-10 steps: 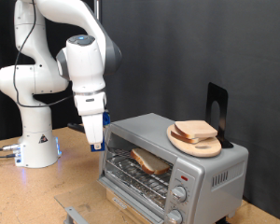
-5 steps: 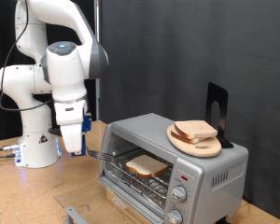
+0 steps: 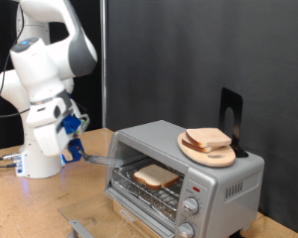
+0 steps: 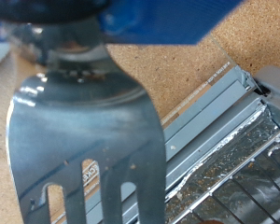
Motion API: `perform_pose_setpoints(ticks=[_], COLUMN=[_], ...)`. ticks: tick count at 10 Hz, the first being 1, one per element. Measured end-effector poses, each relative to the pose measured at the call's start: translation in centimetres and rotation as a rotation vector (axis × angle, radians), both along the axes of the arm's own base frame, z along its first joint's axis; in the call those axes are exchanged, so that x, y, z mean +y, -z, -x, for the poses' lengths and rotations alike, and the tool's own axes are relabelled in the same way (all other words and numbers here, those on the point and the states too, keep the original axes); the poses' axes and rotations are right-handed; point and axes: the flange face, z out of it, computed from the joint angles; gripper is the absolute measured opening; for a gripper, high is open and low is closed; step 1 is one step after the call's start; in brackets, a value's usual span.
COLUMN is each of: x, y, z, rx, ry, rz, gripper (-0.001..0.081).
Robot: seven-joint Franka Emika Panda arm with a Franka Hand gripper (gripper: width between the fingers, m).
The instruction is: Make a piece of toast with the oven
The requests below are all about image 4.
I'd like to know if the metal spatula with blue grip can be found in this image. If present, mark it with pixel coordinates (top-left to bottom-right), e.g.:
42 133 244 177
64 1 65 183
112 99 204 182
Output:
0 0 245 224

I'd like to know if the glass oven door with handle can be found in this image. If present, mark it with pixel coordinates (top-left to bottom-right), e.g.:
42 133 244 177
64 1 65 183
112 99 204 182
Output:
52 31 262 224

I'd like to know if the wire oven rack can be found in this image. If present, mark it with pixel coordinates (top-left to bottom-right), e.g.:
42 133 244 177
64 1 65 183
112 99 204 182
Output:
171 124 280 224

